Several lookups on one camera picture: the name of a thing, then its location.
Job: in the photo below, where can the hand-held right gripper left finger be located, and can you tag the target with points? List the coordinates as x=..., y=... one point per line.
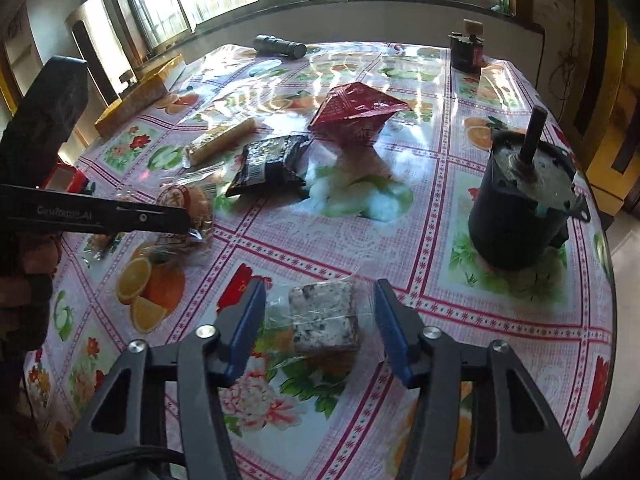
x=246, y=325

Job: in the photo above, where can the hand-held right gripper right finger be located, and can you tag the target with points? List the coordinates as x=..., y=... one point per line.
x=395, y=332

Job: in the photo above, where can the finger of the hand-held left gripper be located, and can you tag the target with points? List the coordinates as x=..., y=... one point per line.
x=100, y=215

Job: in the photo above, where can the speckled cake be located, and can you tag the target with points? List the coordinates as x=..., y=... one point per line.
x=325, y=317

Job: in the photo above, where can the red print pastry bag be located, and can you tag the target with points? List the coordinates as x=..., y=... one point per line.
x=187, y=205

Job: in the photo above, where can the person's left hand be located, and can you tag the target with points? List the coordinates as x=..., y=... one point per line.
x=25, y=280

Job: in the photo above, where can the red tin box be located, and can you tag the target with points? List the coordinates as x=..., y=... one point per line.
x=65, y=177

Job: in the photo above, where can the white shelf cabinet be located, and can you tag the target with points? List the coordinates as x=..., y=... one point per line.
x=20, y=55

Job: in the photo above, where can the wooden chair back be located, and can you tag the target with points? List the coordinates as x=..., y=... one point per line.
x=95, y=45

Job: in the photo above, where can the long yellow box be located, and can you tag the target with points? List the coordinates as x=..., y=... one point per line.
x=140, y=95

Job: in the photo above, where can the long biscuit in clear wrapper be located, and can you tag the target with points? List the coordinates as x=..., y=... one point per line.
x=220, y=140

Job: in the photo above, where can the black snack packet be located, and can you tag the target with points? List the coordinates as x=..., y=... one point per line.
x=270, y=162

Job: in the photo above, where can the black electric motor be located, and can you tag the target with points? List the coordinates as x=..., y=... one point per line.
x=525, y=205

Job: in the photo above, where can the red snack packet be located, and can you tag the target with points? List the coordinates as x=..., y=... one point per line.
x=360, y=110

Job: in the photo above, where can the black flashlight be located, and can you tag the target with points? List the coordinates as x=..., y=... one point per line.
x=280, y=46

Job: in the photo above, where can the yellow wooden cabinet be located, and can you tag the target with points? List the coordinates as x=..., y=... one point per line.
x=607, y=160

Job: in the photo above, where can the dark bottle with cork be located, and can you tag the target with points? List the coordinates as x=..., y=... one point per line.
x=465, y=50

